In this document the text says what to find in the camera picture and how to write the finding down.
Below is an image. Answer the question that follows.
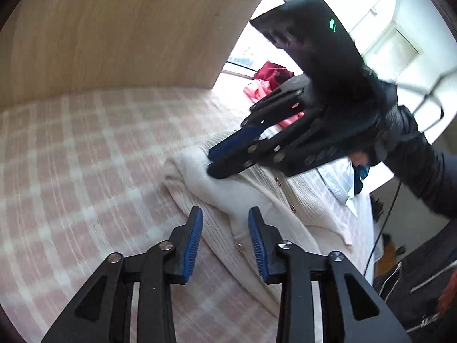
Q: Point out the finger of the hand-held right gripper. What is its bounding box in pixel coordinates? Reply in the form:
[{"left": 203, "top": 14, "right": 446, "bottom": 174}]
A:
[
  {"left": 208, "top": 74, "right": 312, "bottom": 162},
  {"left": 207, "top": 110, "right": 315, "bottom": 179}
]

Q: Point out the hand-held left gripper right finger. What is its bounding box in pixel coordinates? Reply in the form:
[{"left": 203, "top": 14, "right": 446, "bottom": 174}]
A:
[{"left": 248, "top": 206, "right": 412, "bottom": 343}]

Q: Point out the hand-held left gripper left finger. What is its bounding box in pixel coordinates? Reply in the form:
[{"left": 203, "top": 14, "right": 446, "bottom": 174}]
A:
[{"left": 40, "top": 206, "right": 203, "bottom": 343}]

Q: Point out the cream knit cardigan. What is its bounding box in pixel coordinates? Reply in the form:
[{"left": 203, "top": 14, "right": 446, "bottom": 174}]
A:
[{"left": 163, "top": 130, "right": 358, "bottom": 318}]

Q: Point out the pink garment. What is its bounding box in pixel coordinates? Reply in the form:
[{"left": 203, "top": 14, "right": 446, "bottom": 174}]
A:
[{"left": 244, "top": 80, "right": 304, "bottom": 129}]

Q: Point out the dark red garment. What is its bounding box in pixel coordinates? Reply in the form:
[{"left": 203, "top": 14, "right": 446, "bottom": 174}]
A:
[{"left": 253, "top": 61, "right": 295, "bottom": 83}]

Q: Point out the white framed window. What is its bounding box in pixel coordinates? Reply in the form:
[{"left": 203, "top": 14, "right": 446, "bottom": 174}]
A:
[{"left": 223, "top": 0, "right": 297, "bottom": 79}]

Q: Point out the white shirt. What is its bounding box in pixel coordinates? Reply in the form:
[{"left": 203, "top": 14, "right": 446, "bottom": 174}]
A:
[{"left": 318, "top": 157, "right": 361, "bottom": 217}]

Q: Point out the blue garment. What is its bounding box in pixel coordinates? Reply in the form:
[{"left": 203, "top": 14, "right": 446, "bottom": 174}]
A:
[{"left": 352, "top": 164, "right": 370, "bottom": 195}]

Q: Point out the pink plaid blanket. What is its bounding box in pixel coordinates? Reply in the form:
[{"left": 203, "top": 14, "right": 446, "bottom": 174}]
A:
[{"left": 0, "top": 87, "right": 375, "bottom": 343}]

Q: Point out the light wooden cabinet panel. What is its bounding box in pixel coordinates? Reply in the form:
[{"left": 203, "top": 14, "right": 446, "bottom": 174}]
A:
[{"left": 0, "top": 0, "right": 277, "bottom": 109}]

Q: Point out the person's black jacket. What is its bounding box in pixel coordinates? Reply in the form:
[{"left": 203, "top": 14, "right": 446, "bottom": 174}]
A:
[{"left": 373, "top": 222, "right": 457, "bottom": 343}]

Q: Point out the black cable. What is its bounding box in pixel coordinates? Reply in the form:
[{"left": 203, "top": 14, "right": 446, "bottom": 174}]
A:
[{"left": 363, "top": 68, "right": 447, "bottom": 279}]

